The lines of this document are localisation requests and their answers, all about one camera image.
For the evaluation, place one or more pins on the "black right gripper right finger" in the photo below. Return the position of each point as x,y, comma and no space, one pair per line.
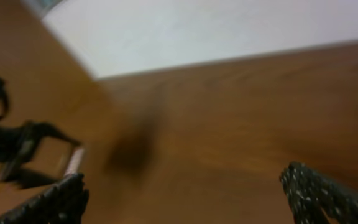
315,198

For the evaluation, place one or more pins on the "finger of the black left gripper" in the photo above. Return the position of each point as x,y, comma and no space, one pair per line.
45,129
26,178

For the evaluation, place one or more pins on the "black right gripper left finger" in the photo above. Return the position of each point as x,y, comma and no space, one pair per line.
63,203

